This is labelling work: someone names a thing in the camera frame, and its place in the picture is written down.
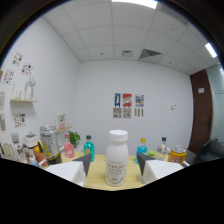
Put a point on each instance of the black sofa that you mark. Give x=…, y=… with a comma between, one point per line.
x=210, y=153

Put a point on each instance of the yellow and orange can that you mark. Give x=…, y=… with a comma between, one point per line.
x=177, y=155

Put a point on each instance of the small pink bottle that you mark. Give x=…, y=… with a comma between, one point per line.
x=69, y=150

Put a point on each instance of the white milk bottle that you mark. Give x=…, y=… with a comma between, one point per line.
x=116, y=160

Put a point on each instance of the clear bottle with green cap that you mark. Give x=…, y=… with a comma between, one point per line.
x=151, y=154

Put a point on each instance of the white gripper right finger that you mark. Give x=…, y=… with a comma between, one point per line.
x=156, y=168

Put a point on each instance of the white box appliance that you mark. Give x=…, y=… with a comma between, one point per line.
x=31, y=140

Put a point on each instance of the two-tier wood and white rack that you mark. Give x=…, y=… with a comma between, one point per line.
x=98, y=173

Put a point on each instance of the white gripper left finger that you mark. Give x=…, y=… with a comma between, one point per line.
x=71, y=170

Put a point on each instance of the white vase with flowers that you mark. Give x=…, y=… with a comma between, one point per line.
x=62, y=120

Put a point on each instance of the brown door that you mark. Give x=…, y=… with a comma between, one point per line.
x=201, y=110

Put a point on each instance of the teal bottle with black cap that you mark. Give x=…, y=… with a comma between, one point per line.
x=89, y=150

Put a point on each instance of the clear bottle with blue cap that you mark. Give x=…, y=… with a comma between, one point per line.
x=163, y=150

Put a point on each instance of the red wall poster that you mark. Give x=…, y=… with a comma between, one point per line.
x=127, y=100

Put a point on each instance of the wooden wall shelf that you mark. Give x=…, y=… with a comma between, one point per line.
x=23, y=100

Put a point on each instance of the multicolour wall poster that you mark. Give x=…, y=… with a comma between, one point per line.
x=139, y=100

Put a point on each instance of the green potted plant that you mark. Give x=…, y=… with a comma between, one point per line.
x=74, y=138

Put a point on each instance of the blue wall poster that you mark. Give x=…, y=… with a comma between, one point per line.
x=117, y=100

